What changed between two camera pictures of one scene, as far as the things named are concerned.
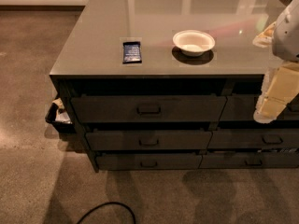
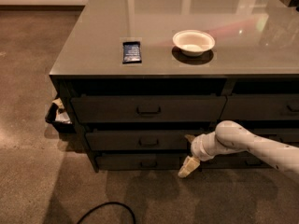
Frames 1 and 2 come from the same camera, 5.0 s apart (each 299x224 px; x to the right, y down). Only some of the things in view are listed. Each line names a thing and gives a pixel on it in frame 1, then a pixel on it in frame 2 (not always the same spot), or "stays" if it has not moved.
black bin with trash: x=57 y=116 stays
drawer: x=249 y=160 stays
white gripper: x=287 y=36 → x=197 y=148
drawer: x=149 y=140 stays
